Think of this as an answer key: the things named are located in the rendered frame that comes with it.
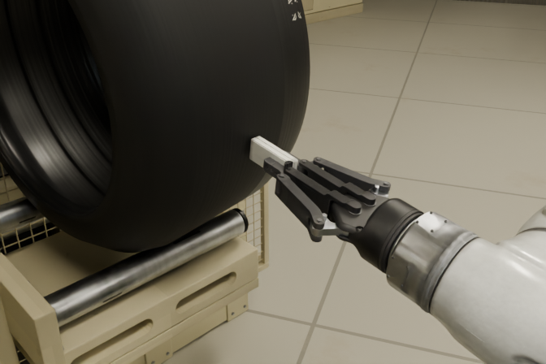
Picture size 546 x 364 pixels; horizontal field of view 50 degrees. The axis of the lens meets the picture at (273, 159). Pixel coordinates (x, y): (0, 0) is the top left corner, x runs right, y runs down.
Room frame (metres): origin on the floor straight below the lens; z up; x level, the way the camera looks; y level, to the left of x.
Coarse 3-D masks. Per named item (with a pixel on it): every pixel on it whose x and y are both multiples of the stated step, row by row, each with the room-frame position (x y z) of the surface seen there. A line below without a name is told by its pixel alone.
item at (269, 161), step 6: (264, 162) 0.64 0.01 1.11; (270, 162) 0.63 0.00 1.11; (276, 162) 0.63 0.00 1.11; (264, 168) 0.63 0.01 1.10; (270, 168) 0.63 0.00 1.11; (276, 168) 0.62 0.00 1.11; (282, 168) 0.62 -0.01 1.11; (270, 174) 0.63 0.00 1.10; (276, 174) 0.62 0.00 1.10; (276, 180) 0.59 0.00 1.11; (276, 186) 0.59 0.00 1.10
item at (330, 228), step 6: (324, 216) 0.53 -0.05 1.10; (330, 222) 0.53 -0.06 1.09; (312, 228) 0.52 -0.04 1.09; (324, 228) 0.52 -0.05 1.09; (330, 228) 0.52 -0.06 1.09; (336, 228) 0.52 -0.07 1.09; (312, 234) 0.52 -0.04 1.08; (318, 234) 0.51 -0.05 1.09; (324, 234) 0.52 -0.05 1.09; (330, 234) 0.52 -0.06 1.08; (336, 234) 0.52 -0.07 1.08; (342, 234) 0.52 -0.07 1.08; (348, 234) 0.52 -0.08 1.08
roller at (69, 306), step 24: (216, 216) 0.82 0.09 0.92; (240, 216) 0.82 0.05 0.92; (192, 240) 0.75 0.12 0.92; (216, 240) 0.78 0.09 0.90; (120, 264) 0.69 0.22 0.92; (144, 264) 0.69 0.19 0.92; (168, 264) 0.71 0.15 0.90; (72, 288) 0.63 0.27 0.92; (96, 288) 0.64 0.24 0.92; (120, 288) 0.66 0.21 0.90; (72, 312) 0.61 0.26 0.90
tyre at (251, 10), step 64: (0, 0) 1.01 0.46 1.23; (64, 0) 1.10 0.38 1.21; (128, 0) 0.62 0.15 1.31; (192, 0) 0.64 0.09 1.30; (256, 0) 0.70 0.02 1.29; (0, 64) 0.99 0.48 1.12; (64, 64) 1.08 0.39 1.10; (128, 64) 0.60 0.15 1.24; (192, 64) 0.61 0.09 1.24; (256, 64) 0.68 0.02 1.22; (0, 128) 0.87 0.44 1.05; (64, 128) 1.00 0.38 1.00; (128, 128) 0.61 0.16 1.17; (192, 128) 0.60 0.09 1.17; (256, 128) 0.68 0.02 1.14; (64, 192) 0.88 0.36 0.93; (128, 192) 0.62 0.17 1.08; (192, 192) 0.62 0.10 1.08
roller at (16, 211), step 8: (16, 200) 0.87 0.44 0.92; (24, 200) 0.87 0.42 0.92; (0, 208) 0.84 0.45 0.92; (8, 208) 0.84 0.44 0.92; (16, 208) 0.85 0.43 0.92; (24, 208) 0.85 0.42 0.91; (32, 208) 0.86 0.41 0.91; (0, 216) 0.83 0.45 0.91; (8, 216) 0.83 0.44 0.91; (16, 216) 0.84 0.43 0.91; (24, 216) 0.85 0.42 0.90; (32, 216) 0.86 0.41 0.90; (40, 216) 0.87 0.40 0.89; (0, 224) 0.82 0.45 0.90; (8, 224) 0.83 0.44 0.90; (16, 224) 0.84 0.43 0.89; (0, 232) 0.82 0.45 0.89
